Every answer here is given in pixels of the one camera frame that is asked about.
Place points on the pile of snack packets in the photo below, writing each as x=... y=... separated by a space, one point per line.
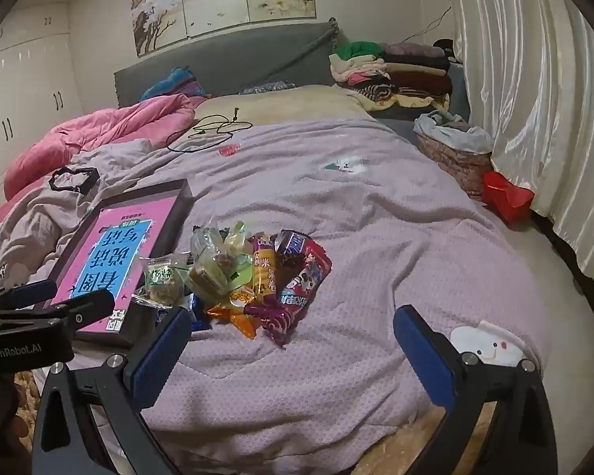
x=262 y=277

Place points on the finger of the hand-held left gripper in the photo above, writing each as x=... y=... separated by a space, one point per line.
x=89 y=307
x=34 y=293

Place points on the lilac textured blanket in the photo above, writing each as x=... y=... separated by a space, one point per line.
x=351 y=232

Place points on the blue cloth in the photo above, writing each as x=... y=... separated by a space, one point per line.
x=173 y=81

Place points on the white wardrobe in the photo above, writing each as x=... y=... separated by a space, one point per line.
x=24 y=74

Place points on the pink and blue book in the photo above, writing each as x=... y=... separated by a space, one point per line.
x=109 y=252

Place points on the stack of folded clothes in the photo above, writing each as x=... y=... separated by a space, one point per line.
x=401 y=74

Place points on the brown fuzzy mat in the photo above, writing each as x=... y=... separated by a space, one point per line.
x=416 y=448

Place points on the red bag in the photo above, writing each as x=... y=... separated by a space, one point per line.
x=507 y=195

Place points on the white satin curtain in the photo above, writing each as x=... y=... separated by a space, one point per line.
x=534 y=84

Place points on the beige blanket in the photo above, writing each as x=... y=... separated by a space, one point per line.
x=287 y=104

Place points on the grey headboard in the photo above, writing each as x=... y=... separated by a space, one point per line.
x=227 y=59

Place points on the floral fabric bag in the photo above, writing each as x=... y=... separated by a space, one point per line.
x=455 y=173

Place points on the pink quilt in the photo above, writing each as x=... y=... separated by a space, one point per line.
x=79 y=128

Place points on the black plastic frame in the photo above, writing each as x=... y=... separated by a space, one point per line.
x=91 y=178

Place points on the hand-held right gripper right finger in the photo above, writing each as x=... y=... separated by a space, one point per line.
x=425 y=356

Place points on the floral wall painting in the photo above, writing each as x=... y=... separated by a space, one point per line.
x=203 y=0

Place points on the grey patterned cloth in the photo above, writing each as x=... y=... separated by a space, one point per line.
x=267 y=87

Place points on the pale crumpled sheet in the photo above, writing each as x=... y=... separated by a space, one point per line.
x=29 y=217

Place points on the dark rectangular tray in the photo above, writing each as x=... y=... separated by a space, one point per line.
x=177 y=217

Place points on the person's left hand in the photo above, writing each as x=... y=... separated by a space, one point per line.
x=0 y=405

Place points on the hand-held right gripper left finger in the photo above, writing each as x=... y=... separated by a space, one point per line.
x=153 y=356

